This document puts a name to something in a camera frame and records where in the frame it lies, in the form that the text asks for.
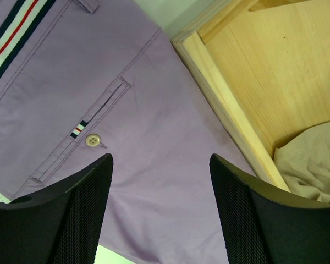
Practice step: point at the wooden clothes rack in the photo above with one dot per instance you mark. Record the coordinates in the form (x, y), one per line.
(264, 67)

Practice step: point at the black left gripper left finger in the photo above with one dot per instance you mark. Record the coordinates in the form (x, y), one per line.
(60, 223)

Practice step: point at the beige trousers on hanger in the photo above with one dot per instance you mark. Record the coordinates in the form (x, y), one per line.
(304, 163)

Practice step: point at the purple trousers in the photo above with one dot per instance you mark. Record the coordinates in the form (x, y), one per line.
(79, 79)

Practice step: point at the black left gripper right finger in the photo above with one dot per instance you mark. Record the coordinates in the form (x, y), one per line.
(262, 223)

